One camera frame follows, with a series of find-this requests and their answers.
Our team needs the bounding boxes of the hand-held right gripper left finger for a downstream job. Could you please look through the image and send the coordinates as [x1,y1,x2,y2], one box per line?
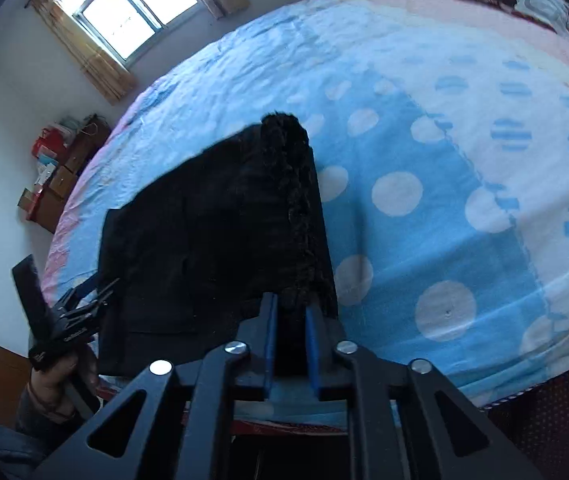
[29,292,279,480]

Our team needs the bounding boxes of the window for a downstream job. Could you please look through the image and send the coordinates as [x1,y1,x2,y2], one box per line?
[54,0,200,63]

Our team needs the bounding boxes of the pink bed sheet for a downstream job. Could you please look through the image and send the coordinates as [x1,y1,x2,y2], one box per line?
[39,85,158,311]

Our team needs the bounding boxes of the person's left hand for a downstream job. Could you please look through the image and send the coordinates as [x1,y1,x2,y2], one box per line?
[27,347,100,417]

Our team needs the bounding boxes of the person's left forearm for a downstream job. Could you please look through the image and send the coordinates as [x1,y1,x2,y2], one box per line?
[0,382,90,480]

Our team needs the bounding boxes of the pale blue box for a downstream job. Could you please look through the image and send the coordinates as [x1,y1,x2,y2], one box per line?
[34,156,59,187]

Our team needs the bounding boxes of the wooden nightstand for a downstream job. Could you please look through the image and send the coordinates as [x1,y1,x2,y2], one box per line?
[17,112,112,235]

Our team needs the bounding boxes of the dark red bed base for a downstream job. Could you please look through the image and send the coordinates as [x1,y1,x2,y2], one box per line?
[485,355,569,480]

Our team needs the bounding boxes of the black pants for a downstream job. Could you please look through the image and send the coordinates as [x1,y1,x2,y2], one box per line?
[98,111,340,378]

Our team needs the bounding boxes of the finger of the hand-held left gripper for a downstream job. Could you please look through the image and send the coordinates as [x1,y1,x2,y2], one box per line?
[59,272,102,311]
[77,278,121,318]

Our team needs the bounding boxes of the blue polka dot blanket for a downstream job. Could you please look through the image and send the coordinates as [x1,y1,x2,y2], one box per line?
[62,0,569,428]

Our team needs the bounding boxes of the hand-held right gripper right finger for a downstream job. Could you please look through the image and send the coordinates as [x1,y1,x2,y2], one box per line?
[305,305,545,480]

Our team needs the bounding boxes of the red box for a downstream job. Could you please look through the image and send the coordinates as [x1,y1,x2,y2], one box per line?
[32,127,68,158]

